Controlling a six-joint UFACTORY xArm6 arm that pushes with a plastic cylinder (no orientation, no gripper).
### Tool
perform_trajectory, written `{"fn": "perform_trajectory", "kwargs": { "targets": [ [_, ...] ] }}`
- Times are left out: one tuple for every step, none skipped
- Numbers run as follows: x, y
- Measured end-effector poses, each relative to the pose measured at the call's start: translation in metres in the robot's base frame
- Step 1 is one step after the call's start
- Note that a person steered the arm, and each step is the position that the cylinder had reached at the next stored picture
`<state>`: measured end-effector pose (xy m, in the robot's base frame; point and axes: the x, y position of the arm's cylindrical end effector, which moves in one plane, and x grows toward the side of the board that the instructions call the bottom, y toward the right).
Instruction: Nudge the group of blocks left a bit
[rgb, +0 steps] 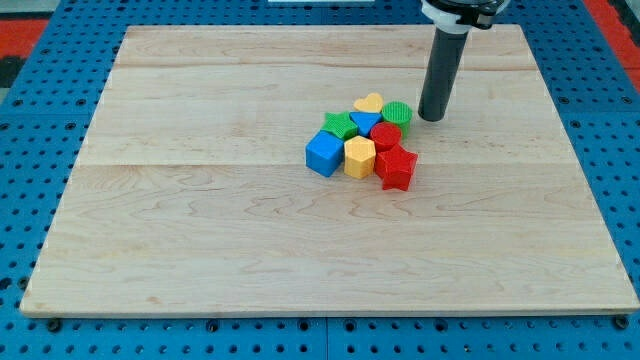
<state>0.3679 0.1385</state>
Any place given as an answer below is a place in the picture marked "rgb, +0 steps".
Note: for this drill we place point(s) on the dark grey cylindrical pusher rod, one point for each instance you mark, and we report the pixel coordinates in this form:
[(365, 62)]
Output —
[(442, 68)]

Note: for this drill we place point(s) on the green cylinder block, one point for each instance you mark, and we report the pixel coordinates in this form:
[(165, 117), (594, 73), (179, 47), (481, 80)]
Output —
[(398, 113)]

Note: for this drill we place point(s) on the yellow heart block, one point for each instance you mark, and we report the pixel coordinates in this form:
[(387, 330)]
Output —
[(372, 103)]

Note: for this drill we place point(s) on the red cylinder block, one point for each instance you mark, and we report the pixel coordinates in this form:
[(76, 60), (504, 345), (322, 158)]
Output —
[(385, 136)]

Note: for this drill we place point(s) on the blue triangle block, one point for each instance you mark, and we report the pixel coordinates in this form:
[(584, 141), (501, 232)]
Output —
[(365, 121)]

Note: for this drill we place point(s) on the red star block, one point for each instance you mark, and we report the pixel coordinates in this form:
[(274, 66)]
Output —
[(396, 167)]

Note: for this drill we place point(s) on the green star block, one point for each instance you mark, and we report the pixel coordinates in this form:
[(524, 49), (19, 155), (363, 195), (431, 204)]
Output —
[(340, 125)]

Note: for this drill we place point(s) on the yellow hexagon block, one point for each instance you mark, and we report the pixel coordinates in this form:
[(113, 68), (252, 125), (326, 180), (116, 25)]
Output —
[(360, 155)]

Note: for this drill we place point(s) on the blue cube block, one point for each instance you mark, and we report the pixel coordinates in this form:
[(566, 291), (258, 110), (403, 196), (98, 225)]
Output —
[(324, 153)]

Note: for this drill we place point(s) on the wooden board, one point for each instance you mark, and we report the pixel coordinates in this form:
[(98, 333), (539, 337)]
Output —
[(190, 196)]

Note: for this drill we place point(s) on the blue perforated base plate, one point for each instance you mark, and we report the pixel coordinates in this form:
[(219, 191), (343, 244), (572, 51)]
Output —
[(63, 52)]

